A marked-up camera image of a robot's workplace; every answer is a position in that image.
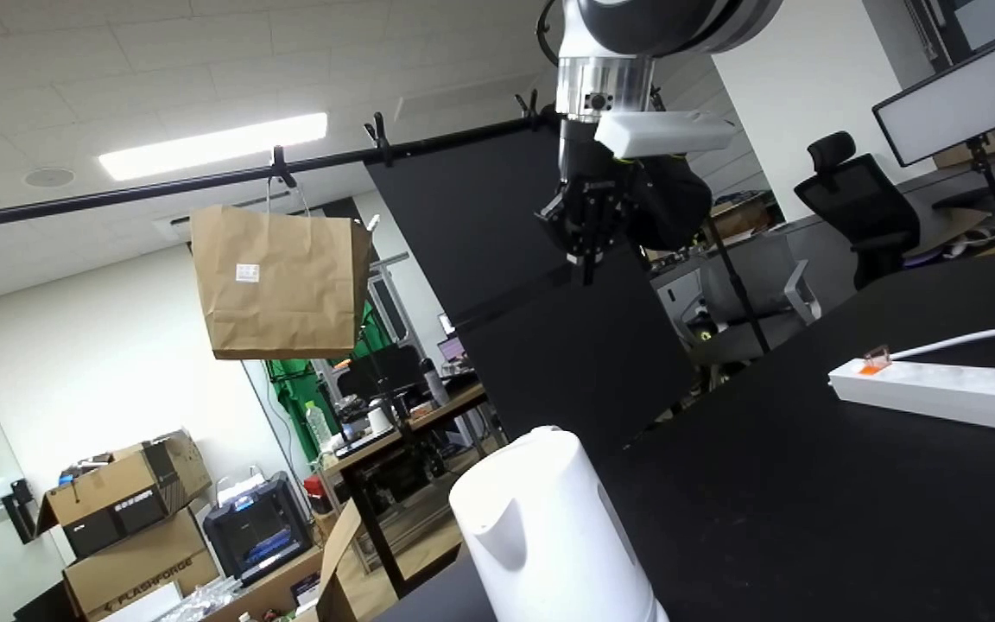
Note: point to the black backdrop cloth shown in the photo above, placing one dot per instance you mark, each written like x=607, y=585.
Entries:
x=551, y=345

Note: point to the stacked cardboard boxes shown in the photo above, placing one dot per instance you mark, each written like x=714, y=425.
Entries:
x=134, y=524

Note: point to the black 3D printer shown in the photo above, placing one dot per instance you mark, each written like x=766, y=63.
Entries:
x=258, y=530

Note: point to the black office chair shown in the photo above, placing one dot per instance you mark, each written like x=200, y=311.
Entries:
x=850, y=194

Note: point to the computer monitor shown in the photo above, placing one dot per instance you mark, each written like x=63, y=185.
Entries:
x=940, y=111

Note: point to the white power strip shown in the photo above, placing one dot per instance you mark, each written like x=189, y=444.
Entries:
x=921, y=388

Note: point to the black backdrop pole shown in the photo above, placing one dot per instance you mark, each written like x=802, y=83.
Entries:
x=382, y=151

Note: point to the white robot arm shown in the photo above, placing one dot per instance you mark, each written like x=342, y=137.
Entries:
x=608, y=48

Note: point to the brown paper bag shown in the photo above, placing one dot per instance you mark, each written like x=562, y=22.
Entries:
x=280, y=285

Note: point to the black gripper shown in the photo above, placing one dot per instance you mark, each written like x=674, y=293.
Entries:
x=598, y=197

